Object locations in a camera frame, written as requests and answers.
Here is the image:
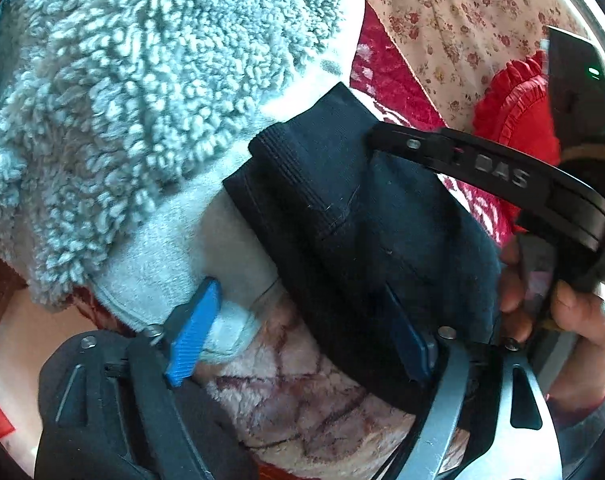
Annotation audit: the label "black pants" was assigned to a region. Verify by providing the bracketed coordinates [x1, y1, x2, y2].
[224, 84, 500, 413]

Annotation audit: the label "person's right hand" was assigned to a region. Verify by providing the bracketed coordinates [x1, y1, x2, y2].
[499, 238, 605, 418]

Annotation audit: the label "red heart-shaped pillow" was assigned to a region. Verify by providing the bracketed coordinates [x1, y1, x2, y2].
[471, 50, 563, 233]

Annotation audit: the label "red and white plush blanket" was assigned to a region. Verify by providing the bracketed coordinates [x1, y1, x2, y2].
[70, 10, 507, 479]

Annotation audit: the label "floral beige bedsheet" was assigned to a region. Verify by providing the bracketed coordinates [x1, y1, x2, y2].
[368, 0, 587, 131]

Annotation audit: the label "grey fleece garment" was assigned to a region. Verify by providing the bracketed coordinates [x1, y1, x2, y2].
[0, 0, 365, 363]

